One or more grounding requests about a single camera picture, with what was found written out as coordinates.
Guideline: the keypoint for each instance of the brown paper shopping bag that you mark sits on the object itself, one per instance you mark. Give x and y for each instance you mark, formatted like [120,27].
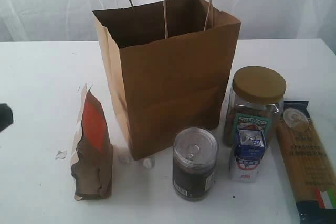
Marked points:
[167,65]

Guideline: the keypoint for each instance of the dark jar clear lid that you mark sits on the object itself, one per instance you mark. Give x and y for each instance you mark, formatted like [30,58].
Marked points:
[195,153]

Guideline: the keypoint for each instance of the nut jar gold lid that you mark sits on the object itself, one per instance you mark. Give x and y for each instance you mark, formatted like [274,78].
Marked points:
[256,102]

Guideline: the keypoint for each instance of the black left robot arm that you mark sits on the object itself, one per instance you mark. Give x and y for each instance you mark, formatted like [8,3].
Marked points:
[6,116]

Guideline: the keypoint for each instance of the blue white milk carton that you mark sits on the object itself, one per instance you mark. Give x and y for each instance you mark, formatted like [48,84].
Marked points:
[246,155]

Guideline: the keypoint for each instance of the brown kraft pouch orange label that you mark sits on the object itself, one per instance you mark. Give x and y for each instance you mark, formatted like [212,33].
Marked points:
[92,152]

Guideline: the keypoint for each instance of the small torn paper scrap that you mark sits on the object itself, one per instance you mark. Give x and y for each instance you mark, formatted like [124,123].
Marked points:
[61,155]

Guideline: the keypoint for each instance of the spaghetti packet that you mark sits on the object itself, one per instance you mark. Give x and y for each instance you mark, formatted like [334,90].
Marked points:
[310,172]

